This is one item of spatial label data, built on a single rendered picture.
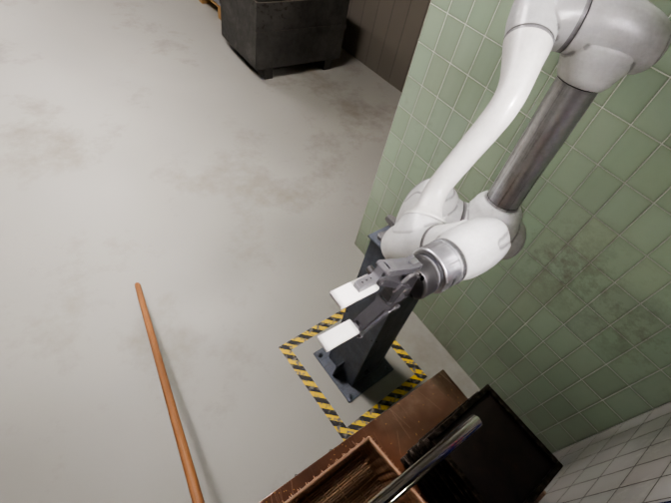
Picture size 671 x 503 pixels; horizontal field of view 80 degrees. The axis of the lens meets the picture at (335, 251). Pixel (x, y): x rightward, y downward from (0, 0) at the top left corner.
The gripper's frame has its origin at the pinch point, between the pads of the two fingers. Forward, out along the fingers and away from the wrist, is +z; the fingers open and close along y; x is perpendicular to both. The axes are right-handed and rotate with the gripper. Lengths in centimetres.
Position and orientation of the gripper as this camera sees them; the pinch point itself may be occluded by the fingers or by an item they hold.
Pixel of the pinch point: (334, 320)
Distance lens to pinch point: 63.4
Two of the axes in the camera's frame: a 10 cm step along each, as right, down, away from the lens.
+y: -1.7, 6.3, 7.6
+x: -5.6, -6.9, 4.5
